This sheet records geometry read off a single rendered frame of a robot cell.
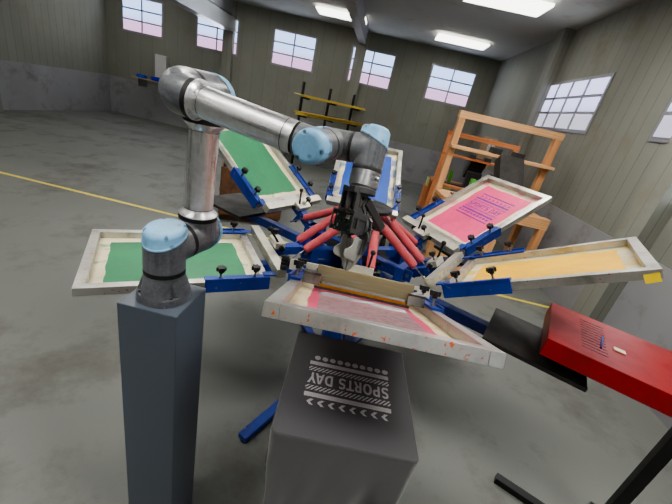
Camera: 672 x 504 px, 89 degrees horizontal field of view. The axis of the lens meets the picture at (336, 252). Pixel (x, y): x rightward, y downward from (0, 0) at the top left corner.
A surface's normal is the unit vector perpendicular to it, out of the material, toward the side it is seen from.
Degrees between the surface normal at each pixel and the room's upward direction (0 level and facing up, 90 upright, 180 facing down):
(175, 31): 90
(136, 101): 90
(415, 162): 90
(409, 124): 90
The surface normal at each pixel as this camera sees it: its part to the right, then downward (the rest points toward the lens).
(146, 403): -0.12, 0.38
